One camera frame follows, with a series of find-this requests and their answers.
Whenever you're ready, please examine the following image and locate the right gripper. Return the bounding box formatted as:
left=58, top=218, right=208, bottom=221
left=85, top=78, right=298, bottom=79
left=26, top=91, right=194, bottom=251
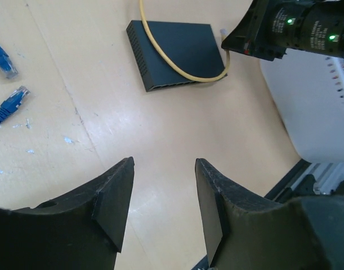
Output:
left=221, top=0, right=288, bottom=61

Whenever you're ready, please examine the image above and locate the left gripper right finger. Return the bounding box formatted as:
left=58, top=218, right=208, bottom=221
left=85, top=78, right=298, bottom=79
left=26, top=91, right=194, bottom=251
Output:
left=195, top=159, right=344, bottom=269

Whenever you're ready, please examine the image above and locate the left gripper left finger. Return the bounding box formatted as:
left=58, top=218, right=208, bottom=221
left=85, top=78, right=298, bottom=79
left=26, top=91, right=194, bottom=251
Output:
left=0, top=157, right=134, bottom=269

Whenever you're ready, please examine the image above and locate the yellow ethernet cable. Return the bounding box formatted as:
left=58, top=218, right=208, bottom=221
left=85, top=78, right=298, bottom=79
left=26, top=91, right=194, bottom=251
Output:
left=139, top=0, right=231, bottom=83

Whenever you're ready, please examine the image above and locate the black network switch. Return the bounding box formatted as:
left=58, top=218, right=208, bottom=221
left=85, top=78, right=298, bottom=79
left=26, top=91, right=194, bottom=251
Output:
left=126, top=20, right=225, bottom=92

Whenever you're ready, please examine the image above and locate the blue ethernet cable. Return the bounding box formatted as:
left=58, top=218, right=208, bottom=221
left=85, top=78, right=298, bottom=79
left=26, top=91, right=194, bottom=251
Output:
left=0, top=85, right=31, bottom=130
left=0, top=38, right=20, bottom=79

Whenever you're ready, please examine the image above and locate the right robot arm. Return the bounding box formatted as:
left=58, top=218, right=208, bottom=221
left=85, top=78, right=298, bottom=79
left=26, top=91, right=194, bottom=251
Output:
left=221, top=0, right=344, bottom=61

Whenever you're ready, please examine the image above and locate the white plastic basket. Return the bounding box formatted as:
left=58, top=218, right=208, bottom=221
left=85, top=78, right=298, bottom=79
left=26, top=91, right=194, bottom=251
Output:
left=260, top=49, right=344, bottom=163

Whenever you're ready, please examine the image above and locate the aluminium frame rail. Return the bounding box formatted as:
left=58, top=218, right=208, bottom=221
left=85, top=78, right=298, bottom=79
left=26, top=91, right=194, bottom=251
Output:
left=265, top=159, right=344, bottom=203

